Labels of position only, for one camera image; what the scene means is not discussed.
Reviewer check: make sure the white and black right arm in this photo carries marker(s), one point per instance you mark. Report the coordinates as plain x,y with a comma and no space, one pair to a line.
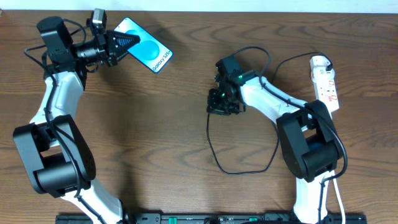
311,147

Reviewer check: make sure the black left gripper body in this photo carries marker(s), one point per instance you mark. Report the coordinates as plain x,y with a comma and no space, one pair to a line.
104,49

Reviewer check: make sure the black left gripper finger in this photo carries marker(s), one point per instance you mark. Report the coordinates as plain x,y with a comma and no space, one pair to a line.
118,56
121,42

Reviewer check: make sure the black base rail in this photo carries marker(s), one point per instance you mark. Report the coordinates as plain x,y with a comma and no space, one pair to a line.
271,217

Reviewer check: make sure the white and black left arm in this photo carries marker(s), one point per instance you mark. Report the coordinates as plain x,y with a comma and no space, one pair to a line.
53,151

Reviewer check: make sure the white charger plug adapter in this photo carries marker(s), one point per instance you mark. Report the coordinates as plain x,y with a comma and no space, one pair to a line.
320,74

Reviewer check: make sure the blue Galaxy smartphone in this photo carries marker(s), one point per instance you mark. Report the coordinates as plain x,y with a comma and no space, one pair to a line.
149,51

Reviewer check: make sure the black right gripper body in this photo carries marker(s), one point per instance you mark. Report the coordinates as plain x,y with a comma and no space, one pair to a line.
219,104

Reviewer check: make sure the white power strip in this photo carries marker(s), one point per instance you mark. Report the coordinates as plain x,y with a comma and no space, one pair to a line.
326,91

